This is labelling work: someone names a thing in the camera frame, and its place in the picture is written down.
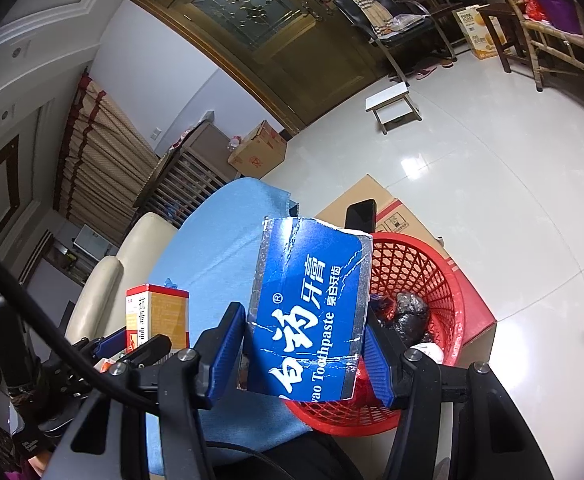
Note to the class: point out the orange printed carton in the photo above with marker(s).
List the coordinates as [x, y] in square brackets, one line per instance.
[479, 35]

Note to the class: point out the white appliance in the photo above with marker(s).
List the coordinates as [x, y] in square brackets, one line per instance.
[91, 242]

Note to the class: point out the small red bag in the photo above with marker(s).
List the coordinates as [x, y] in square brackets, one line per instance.
[532, 5]

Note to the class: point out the wooden crib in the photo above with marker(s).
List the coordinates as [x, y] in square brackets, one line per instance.
[191, 175]

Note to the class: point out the blue tablecloth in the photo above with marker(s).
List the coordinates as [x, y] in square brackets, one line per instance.
[221, 240]

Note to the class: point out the wicker chair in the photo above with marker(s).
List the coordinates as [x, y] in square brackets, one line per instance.
[562, 40]

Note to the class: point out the flat cardboard box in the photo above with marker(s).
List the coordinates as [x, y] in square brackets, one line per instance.
[367, 190]

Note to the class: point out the beige curtain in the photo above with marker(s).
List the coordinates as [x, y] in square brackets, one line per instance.
[106, 160]

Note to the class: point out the pair of slippers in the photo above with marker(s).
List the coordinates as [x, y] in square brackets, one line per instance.
[434, 67]

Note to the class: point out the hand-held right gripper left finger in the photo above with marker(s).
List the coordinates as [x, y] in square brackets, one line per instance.
[226, 355]

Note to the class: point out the clear plastic bag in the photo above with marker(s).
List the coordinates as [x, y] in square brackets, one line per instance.
[409, 21]

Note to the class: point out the brown cardboard box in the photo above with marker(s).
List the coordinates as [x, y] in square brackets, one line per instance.
[259, 152]

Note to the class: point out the wooden glass-panel door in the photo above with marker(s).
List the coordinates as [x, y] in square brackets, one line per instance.
[292, 60]

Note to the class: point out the red plastic basket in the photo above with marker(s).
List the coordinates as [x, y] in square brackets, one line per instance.
[422, 270]

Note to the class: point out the black plastic bag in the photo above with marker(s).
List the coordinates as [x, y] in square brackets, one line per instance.
[407, 315]

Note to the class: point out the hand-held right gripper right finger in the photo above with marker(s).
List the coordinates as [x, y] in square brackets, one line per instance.
[383, 365]

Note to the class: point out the white crumpled paper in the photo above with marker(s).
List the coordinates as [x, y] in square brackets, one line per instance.
[428, 352]

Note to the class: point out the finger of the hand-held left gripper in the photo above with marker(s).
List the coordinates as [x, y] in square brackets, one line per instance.
[111, 340]
[149, 350]

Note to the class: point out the dark wooden side table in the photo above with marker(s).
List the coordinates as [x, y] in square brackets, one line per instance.
[507, 25]

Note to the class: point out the blue toothpaste box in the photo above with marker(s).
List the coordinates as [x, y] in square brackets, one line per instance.
[312, 310]

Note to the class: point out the striped beige scarf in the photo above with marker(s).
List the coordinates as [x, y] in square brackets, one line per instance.
[372, 10]

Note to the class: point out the black metal chair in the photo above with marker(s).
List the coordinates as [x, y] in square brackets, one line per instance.
[412, 42]

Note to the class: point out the orange and white medicine box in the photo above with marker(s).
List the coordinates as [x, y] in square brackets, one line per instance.
[166, 315]

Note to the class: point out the black smartphone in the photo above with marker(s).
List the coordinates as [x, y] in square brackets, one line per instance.
[361, 216]

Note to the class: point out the small white stool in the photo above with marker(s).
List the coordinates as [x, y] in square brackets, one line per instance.
[389, 97]

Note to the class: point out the cream leather sofa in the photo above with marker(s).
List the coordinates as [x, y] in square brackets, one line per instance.
[136, 245]

